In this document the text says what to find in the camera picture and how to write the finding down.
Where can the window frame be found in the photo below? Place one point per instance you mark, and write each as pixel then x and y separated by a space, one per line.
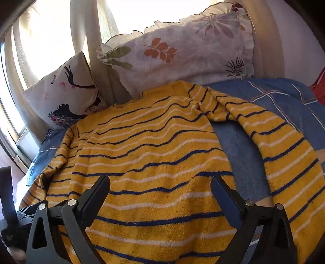
pixel 10 106

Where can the cushion with figure print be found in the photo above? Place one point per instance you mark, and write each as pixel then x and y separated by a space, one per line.
pixel 63 94

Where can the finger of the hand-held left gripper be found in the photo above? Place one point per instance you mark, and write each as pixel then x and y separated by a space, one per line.
pixel 6 193

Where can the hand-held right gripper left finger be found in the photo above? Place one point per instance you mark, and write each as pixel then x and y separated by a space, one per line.
pixel 94 196

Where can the leaf print ruffled pillow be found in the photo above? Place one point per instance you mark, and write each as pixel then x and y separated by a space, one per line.
pixel 182 53

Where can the blue plaid bed sheet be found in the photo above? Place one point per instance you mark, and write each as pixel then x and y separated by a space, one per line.
pixel 238 152

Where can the red bag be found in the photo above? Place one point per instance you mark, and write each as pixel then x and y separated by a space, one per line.
pixel 319 86

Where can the yellow striped sweater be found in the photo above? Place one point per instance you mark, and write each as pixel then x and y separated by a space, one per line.
pixel 152 152

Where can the beige curtain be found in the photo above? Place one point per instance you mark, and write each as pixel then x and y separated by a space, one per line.
pixel 94 38

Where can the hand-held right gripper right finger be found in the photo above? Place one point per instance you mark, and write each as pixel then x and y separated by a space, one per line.
pixel 226 196

